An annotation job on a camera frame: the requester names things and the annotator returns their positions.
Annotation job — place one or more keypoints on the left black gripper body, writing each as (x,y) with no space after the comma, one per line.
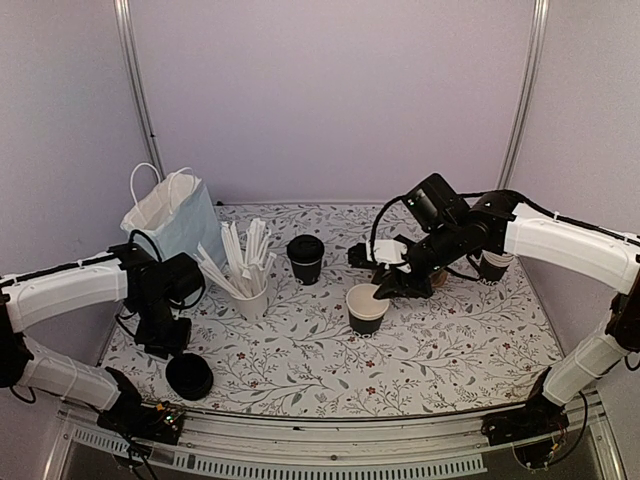
(157,331)

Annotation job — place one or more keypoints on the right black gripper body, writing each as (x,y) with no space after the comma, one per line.
(438,248)

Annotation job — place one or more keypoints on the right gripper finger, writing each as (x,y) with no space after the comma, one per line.
(415,290)
(390,283)

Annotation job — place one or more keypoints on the single black paper cup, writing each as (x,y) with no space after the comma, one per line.
(365,312)

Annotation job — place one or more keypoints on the stack of black lids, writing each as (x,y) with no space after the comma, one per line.
(189,376)

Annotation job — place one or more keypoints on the stack of paper cups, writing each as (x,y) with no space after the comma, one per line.
(493,266)

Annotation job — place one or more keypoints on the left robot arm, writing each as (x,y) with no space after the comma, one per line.
(151,289)

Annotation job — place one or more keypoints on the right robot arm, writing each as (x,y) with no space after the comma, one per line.
(499,223)

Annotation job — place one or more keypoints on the black lidded coffee cup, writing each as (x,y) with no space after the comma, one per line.
(305,253)

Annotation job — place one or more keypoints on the brown cardboard cup carrier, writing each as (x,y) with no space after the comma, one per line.
(437,279)

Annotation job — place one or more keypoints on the floral table mat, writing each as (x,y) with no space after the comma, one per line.
(469,346)

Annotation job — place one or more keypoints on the white cup holding straws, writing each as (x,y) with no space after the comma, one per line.
(252,309)

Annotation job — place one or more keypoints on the bundle of wrapped straws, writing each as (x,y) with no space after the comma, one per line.
(248,265)

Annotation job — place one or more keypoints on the light blue paper bag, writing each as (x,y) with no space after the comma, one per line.
(177,216)

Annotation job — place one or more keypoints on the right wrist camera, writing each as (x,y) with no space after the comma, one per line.
(384,252)

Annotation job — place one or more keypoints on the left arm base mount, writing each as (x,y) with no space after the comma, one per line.
(162,423)

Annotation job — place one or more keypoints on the front aluminium rail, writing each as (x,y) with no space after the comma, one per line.
(227,446)

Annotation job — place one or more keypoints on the left aluminium frame post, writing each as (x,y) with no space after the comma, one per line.
(126,34)

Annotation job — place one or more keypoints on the aluminium frame post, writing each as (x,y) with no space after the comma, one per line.
(126,34)
(525,99)

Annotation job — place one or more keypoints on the right aluminium frame post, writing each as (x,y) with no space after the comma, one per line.
(525,99)

